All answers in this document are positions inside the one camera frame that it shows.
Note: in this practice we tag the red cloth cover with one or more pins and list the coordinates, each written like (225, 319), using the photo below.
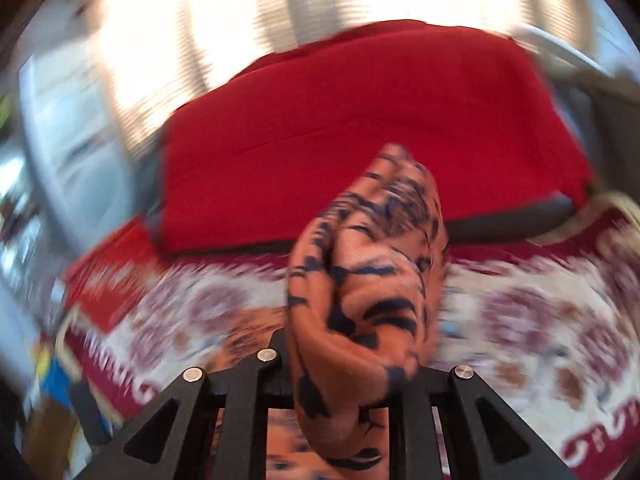
(350, 110)

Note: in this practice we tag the cream rose plush blanket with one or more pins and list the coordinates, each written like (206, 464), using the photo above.
(525, 310)

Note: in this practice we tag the red printed pillow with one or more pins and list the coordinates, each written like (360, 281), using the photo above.
(110, 280)

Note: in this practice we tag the dark grey sofa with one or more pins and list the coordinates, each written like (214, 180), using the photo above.
(500, 222)

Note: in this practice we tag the orange floral garment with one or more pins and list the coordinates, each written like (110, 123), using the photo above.
(370, 270)

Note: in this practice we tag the grey cushion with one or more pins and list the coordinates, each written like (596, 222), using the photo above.
(75, 160)

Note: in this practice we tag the blue yellow object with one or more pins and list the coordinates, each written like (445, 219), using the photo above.
(55, 380)

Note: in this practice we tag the white window curtain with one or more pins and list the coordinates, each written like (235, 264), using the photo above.
(225, 20)

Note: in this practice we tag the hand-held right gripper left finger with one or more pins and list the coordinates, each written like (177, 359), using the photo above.
(272, 370)

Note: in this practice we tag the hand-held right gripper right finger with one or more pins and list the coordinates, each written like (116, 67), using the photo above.
(420, 390)

